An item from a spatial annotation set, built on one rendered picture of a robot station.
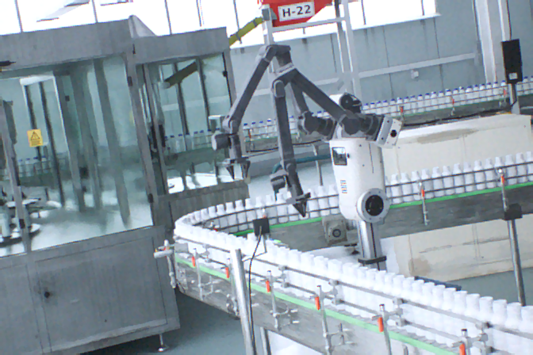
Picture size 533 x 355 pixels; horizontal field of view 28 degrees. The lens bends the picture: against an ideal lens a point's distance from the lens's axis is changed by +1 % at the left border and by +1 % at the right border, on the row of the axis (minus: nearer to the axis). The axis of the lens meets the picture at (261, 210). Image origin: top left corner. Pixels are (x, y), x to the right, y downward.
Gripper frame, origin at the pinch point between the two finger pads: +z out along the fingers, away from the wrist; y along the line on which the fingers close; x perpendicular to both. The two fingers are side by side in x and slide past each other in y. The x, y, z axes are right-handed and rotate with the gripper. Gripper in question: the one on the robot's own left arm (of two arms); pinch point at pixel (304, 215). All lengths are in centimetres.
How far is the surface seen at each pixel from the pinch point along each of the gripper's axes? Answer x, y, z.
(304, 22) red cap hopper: 588, -256, -111
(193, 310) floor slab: 302, -292, 97
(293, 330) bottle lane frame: -65, 16, 33
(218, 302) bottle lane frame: -10, -51, 28
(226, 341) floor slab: 211, -207, 104
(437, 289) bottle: -126, 104, 13
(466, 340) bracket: -152, 119, 21
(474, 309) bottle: -138, 118, 17
